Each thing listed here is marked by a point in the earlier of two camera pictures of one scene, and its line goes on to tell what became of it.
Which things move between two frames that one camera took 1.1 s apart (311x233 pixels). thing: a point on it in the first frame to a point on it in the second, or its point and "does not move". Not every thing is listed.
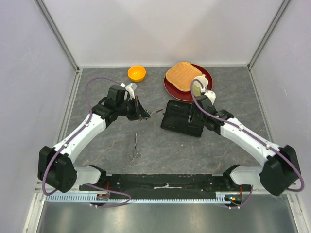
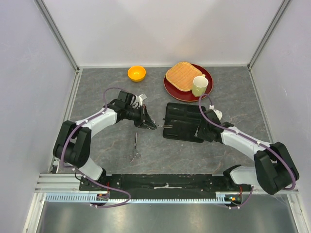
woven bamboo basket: x=181 y=74 does not move
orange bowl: x=136 y=73 does not move
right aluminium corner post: x=283 y=6 does not move
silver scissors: x=153 y=112 to x=167 y=126
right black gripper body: x=197 y=118 to x=202 y=132
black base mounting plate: x=140 y=184 does not move
